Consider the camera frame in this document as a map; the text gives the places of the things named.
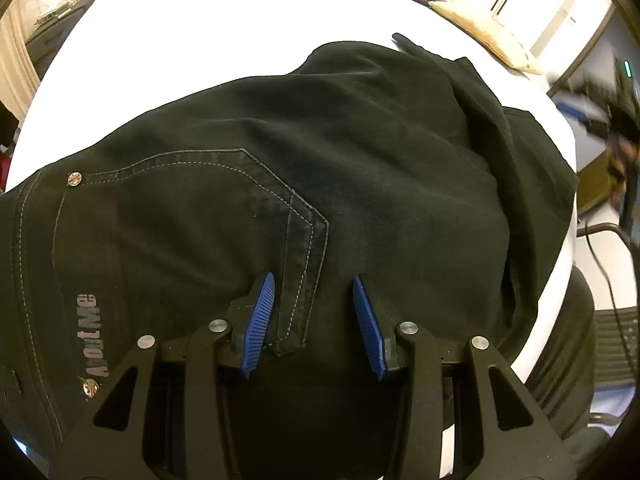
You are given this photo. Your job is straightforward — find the dark dresser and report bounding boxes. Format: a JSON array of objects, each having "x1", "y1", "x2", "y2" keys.
[{"x1": 24, "y1": 0, "x2": 87, "y2": 78}]

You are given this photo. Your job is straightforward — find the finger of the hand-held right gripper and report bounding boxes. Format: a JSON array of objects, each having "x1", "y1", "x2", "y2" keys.
[{"x1": 555, "y1": 91, "x2": 608, "y2": 136}]

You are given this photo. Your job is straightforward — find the black pants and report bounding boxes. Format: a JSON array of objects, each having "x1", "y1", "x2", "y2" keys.
[{"x1": 0, "y1": 41, "x2": 581, "y2": 480}]

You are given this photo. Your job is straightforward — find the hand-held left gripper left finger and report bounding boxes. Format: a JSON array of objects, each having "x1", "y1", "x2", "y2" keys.
[{"x1": 48, "y1": 272, "x2": 277, "y2": 480}]

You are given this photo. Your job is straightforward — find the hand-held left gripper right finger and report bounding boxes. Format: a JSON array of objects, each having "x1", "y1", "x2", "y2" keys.
[{"x1": 352, "y1": 274, "x2": 576, "y2": 480}]

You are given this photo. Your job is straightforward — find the black mesh chair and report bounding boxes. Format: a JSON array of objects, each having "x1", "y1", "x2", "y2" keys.
[{"x1": 575, "y1": 305, "x2": 640, "y2": 443}]

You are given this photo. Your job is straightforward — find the cream curtain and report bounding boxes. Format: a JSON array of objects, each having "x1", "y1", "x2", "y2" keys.
[{"x1": 0, "y1": 0, "x2": 42, "y2": 128}]

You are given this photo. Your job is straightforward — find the dark grey cloth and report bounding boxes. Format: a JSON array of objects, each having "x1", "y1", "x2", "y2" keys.
[{"x1": 520, "y1": 267, "x2": 598, "y2": 443}]

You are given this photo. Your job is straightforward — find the black cable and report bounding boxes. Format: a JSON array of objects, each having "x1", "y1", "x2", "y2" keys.
[{"x1": 575, "y1": 187, "x2": 640, "y2": 378}]

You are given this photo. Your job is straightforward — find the beige cushion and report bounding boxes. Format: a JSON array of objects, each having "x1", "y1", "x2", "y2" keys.
[{"x1": 428, "y1": 1, "x2": 545, "y2": 76}]

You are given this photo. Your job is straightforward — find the white bed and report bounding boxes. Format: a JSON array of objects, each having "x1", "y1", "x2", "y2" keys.
[{"x1": 4, "y1": 0, "x2": 581, "y2": 443}]

